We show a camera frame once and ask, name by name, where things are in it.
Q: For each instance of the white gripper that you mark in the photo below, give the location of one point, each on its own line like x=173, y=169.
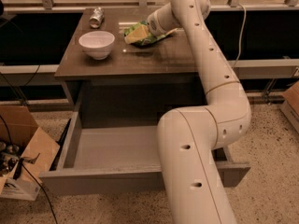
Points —
x=153, y=24

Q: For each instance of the green rice chip bag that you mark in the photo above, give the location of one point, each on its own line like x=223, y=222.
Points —
x=139, y=34

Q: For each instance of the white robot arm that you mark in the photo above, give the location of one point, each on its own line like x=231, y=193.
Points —
x=224, y=93

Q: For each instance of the grey drawer cabinet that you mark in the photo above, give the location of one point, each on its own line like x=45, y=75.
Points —
x=132, y=86

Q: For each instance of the open grey top drawer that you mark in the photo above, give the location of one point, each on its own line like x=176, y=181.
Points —
x=106, y=153

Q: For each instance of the white ceramic bowl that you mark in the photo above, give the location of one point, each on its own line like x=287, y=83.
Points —
x=97, y=44

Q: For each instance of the crushed silver soda can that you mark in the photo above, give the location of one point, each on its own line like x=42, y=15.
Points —
x=97, y=18

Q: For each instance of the open cardboard box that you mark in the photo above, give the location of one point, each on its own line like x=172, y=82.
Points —
x=26, y=151

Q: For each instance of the cardboard box at right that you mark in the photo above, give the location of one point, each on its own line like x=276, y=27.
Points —
x=290, y=106

